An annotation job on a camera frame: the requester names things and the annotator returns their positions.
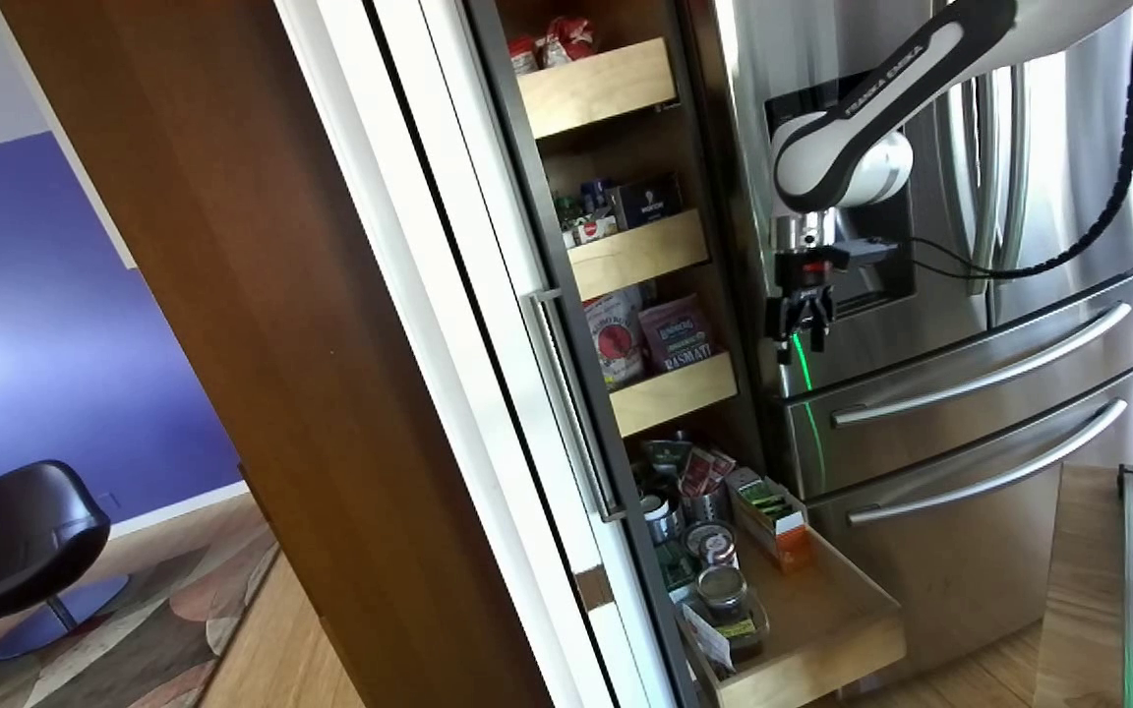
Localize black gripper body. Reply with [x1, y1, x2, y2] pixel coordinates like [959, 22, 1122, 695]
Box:
[765, 246, 851, 321]

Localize orange tea bag box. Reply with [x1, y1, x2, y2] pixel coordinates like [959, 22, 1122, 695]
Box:
[725, 464, 814, 569]

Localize wooden pantry shelf drawer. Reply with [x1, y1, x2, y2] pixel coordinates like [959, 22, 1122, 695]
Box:
[516, 37, 679, 143]
[565, 206, 716, 305]
[604, 351, 740, 442]

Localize wooden pull-out pantry drawer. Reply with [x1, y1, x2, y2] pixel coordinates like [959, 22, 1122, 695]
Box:
[622, 436, 911, 708]

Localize pink food package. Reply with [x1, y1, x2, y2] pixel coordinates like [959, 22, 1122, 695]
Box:
[637, 290, 716, 372]

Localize red snack packet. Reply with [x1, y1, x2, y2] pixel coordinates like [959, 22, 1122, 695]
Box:
[676, 446, 740, 509]

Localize red and white food bag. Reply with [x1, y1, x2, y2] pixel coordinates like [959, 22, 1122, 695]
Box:
[582, 287, 649, 392]

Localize stainless steel refrigerator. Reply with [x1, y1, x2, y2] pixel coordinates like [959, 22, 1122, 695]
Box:
[709, 0, 1133, 683]

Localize dark food boxes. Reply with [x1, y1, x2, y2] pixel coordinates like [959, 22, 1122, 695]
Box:
[556, 173, 684, 253]

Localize glass jar with metal lid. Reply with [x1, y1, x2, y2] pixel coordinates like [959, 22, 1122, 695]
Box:
[679, 519, 743, 573]
[688, 561, 769, 662]

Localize white and blue can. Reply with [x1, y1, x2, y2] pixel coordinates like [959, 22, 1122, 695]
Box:
[637, 489, 684, 552]

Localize white and grey pantry door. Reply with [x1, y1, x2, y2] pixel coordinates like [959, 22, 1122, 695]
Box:
[272, 0, 699, 708]

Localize red food packages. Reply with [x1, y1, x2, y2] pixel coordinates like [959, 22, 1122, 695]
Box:
[503, 10, 603, 75]

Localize patterned floor rug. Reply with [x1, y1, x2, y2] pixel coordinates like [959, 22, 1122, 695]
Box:
[0, 522, 284, 708]

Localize black swivel chair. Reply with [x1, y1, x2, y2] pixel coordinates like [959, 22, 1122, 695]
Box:
[0, 457, 131, 663]

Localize silver fridge drawer handle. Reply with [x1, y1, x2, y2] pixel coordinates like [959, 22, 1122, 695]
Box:
[830, 303, 1133, 432]
[845, 396, 1133, 529]

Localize silver pantry door handle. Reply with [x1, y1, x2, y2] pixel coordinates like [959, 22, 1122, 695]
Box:
[518, 283, 629, 526]

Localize brown wooden wall panel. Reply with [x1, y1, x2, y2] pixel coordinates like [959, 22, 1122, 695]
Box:
[0, 0, 560, 708]

